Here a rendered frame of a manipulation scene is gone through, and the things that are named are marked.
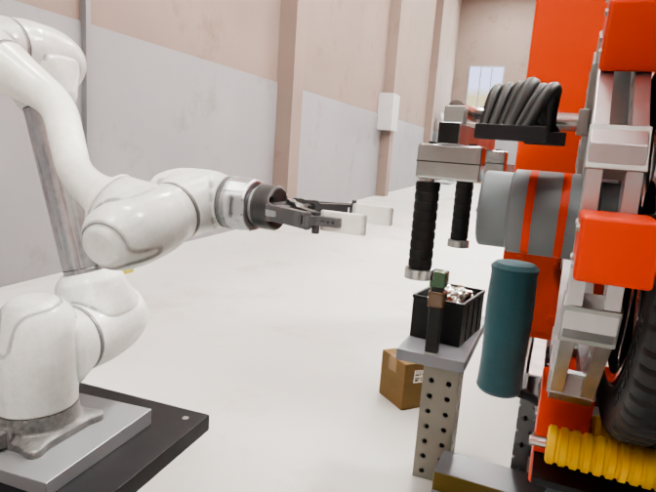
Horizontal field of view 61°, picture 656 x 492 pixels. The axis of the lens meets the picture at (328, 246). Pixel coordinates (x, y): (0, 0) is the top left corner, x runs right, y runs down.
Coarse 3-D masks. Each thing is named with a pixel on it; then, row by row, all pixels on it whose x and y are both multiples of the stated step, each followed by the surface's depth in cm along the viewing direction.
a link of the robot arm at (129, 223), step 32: (0, 64) 100; (32, 64) 102; (32, 96) 100; (64, 96) 100; (64, 128) 92; (64, 160) 87; (96, 192) 82; (128, 192) 81; (160, 192) 85; (96, 224) 77; (128, 224) 77; (160, 224) 81; (192, 224) 88; (96, 256) 78; (128, 256) 78; (160, 256) 84
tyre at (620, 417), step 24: (648, 312) 61; (648, 336) 61; (648, 360) 62; (600, 384) 94; (624, 384) 69; (648, 384) 63; (600, 408) 90; (624, 408) 69; (648, 408) 65; (624, 432) 73; (648, 432) 70
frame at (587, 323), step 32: (608, 96) 67; (640, 96) 66; (608, 128) 64; (640, 128) 63; (576, 160) 110; (608, 160) 63; (640, 160) 62; (640, 192) 62; (576, 288) 66; (608, 288) 65; (576, 320) 67; (608, 320) 66; (576, 352) 100; (608, 352) 69; (576, 384) 82
